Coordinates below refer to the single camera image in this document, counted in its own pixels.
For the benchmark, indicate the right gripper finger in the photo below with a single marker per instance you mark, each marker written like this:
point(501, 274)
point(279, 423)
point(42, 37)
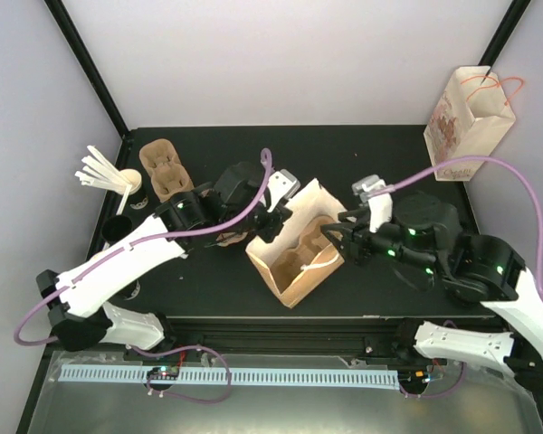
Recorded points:
point(360, 216)
point(337, 237)

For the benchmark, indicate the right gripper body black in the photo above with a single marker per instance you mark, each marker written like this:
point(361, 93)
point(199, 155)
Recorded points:
point(357, 240)

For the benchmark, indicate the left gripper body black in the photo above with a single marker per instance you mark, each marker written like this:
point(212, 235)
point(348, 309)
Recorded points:
point(268, 232)

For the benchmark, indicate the brown pulp cup carrier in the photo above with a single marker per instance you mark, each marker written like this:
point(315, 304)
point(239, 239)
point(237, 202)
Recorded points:
point(226, 239)
point(294, 261)

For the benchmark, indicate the brown paper bag white handles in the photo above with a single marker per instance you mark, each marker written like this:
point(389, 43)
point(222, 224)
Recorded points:
point(310, 202)

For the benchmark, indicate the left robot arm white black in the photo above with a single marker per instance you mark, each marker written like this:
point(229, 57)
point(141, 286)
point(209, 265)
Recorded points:
point(245, 199)

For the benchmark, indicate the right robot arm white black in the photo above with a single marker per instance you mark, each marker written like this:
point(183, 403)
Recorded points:
point(475, 269)

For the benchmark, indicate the stacked brown pulp cup carriers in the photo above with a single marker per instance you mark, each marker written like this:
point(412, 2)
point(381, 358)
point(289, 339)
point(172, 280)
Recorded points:
point(167, 174)

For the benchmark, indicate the paper cup holding stirrers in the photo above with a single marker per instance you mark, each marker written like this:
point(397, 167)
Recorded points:
point(138, 198)

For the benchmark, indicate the black paper cup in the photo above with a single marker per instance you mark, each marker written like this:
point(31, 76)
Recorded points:
point(116, 229)

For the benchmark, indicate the white printed paper bag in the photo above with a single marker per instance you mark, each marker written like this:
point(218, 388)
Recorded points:
point(471, 117)

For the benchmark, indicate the bundle of white wrapped straws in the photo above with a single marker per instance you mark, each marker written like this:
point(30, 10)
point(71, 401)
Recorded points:
point(99, 172)

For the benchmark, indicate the small green circuit board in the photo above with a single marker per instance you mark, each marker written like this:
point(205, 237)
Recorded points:
point(163, 373)

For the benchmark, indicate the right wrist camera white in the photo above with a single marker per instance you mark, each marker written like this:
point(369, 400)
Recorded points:
point(372, 193)

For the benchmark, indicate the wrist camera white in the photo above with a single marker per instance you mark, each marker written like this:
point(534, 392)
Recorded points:
point(372, 193)
point(282, 185)

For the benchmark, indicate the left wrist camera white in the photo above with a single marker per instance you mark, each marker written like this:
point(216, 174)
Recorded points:
point(282, 185)

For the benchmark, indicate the black aluminium frame rail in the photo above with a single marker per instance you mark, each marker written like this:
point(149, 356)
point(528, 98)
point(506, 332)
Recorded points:
point(376, 340)

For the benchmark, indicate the light blue cable duct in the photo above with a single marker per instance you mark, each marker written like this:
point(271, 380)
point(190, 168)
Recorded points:
point(218, 376)

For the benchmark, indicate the right black corner post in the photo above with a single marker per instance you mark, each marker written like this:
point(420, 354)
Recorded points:
point(504, 31)

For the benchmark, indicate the black corner post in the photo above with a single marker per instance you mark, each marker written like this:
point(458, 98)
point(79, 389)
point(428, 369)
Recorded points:
point(81, 53)
point(504, 31)

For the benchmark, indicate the left black corner post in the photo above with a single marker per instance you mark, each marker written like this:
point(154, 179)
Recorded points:
point(81, 53)

